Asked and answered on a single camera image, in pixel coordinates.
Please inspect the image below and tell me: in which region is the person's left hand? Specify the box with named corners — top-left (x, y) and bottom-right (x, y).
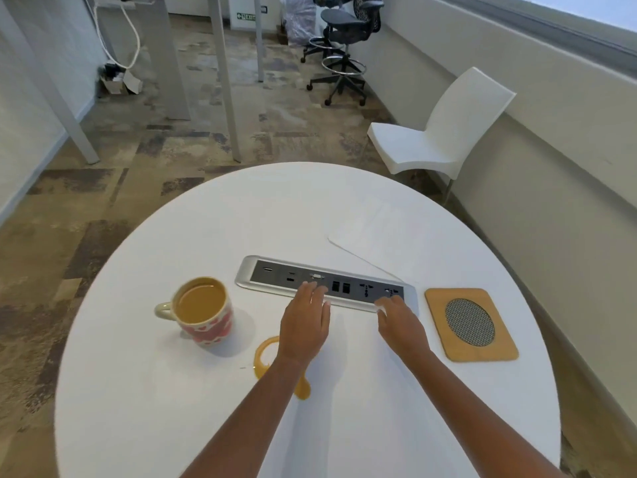
top-left (276, 281), bottom-right (332, 366)

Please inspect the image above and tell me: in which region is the person's right hand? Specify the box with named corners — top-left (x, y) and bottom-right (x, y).
top-left (374, 293), bottom-right (431, 362)

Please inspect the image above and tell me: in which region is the coffee puddle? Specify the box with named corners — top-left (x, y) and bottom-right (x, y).
top-left (252, 335), bottom-right (312, 402)

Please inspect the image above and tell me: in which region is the heart-patterned coffee mug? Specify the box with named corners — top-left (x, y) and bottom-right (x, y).
top-left (154, 277), bottom-right (235, 349)

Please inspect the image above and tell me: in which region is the person's left forearm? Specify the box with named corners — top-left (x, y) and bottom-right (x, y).
top-left (181, 353), bottom-right (319, 478)

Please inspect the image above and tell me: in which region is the person's right forearm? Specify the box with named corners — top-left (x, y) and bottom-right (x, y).
top-left (397, 343), bottom-right (563, 478)

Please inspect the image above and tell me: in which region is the white paper napkin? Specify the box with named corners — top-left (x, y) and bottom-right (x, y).
top-left (327, 196), bottom-right (434, 284)

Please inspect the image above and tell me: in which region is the wooden coaster with mesh centre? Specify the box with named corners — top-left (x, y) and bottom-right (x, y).
top-left (423, 287), bottom-right (520, 364)

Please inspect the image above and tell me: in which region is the silver power socket panel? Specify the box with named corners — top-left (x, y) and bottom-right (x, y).
top-left (234, 255), bottom-right (419, 314)

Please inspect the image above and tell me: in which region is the round white table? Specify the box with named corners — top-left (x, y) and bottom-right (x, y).
top-left (53, 161), bottom-right (562, 478)

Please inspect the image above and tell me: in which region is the white plastic chair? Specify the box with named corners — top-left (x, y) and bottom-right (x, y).
top-left (367, 66), bottom-right (518, 202)

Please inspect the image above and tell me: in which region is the black office chair with footring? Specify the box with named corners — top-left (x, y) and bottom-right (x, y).
top-left (306, 0), bottom-right (385, 108)

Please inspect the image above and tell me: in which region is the small open cardboard box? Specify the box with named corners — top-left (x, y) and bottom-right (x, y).
top-left (99, 63), bottom-right (144, 96)

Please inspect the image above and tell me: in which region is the plastic wrapped bundle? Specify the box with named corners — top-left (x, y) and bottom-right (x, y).
top-left (279, 0), bottom-right (319, 48)

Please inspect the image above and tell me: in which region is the white desk with grey legs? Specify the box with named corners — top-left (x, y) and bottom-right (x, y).
top-left (0, 0), bottom-right (267, 165)

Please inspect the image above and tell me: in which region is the window with white blinds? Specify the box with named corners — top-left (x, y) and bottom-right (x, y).
top-left (437, 0), bottom-right (637, 80)

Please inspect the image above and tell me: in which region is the white looped cable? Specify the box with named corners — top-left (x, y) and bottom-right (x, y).
top-left (92, 0), bottom-right (143, 70)

